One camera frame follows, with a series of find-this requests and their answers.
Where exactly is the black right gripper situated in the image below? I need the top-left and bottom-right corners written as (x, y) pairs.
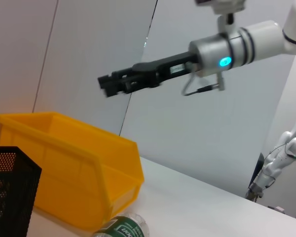
top-left (97, 50), bottom-right (200, 98)

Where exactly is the clear green-label water bottle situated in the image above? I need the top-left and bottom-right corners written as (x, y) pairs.
top-left (92, 212), bottom-right (151, 237)

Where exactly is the black mesh pen holder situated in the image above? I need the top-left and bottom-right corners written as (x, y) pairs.
top-left (0, 146), bottom-right (42, 237)

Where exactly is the yellow plastic bin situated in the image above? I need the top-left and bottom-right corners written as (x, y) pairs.
top-left (0, 111), bottom-right (145, 233)

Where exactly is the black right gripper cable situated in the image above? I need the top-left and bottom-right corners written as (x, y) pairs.
top-left (181, 73), bottom-right (226, 97)

